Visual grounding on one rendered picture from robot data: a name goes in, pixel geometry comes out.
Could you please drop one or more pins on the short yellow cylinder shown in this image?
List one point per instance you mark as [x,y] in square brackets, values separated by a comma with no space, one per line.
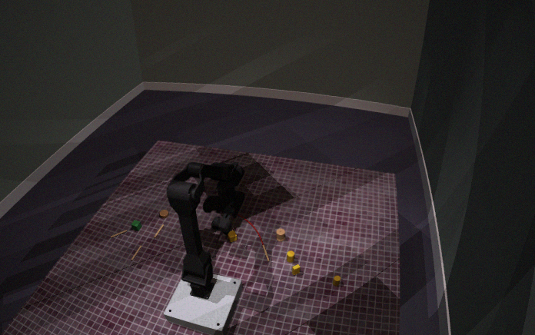
[336,280]

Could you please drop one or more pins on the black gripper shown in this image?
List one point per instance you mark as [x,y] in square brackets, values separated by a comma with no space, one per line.
[228,208]

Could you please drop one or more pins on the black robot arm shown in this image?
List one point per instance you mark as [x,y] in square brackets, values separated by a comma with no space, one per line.
[184,198]

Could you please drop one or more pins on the small green block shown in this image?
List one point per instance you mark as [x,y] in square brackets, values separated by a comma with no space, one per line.
[136,225]

